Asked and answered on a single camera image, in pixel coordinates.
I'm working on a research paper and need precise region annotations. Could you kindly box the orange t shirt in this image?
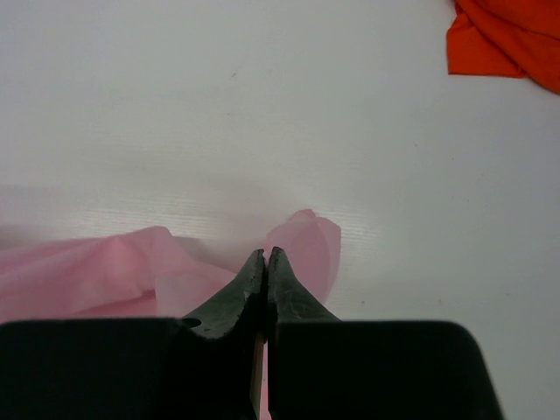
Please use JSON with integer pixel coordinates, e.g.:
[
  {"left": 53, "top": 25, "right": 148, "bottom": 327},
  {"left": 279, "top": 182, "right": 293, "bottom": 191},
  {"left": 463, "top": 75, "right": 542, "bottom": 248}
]
[{"left": 446, "top": 0, "right": 559, "bottom": 94}]

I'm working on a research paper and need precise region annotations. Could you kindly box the pink t shirt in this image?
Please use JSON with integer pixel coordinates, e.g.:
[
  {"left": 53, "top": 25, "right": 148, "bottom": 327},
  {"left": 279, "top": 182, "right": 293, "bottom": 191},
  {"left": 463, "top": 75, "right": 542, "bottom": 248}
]
[{"left": 1, "top": 209, "right": 341, "bottom": 322}]

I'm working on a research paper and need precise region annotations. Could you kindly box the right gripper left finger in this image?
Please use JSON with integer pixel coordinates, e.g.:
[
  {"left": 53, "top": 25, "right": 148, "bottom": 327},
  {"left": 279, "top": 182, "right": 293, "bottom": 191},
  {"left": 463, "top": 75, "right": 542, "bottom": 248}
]
[{"left": 1, "top": 250, "right": 265, "bottom": 419}]

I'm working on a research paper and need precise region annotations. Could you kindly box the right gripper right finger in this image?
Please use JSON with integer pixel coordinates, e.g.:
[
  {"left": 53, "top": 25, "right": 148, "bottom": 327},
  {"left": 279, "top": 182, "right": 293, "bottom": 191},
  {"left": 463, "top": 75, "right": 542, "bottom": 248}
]
[{"left": 267, "top": 248, "right": 502, "bottom": 419}]

